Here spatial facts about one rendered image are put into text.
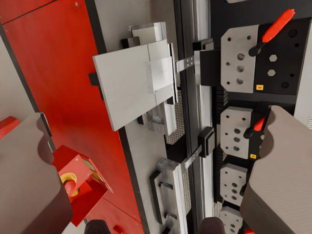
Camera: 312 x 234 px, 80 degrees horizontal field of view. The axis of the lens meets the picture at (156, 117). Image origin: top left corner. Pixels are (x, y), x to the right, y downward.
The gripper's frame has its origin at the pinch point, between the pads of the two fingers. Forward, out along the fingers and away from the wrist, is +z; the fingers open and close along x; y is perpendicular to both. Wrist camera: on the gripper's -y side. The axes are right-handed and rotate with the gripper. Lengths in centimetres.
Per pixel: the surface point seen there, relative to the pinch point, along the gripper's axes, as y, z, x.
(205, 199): 98, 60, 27
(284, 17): -2.3, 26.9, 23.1
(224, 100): 39, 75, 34
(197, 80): 15.5, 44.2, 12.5
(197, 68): 11.9, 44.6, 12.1
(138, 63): 8.2, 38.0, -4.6
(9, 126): 50, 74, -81
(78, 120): 40, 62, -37
